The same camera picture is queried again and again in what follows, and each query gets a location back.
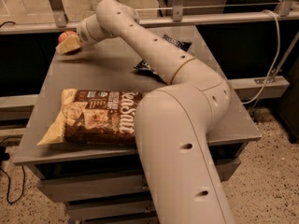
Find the grey drawer cabinet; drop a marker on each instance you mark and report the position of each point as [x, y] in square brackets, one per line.
[119, 147]

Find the metal railing frame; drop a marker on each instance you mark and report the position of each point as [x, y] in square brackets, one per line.
[45, 16]

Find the red apple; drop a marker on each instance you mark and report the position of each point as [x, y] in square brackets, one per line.
[66, 35]

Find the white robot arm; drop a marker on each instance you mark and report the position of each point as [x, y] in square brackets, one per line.
[171, 123]

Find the brown Sea Salt cracker bag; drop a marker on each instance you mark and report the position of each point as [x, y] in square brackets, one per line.
[94, 118]

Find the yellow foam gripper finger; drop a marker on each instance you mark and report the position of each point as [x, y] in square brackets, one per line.
[68, 47]

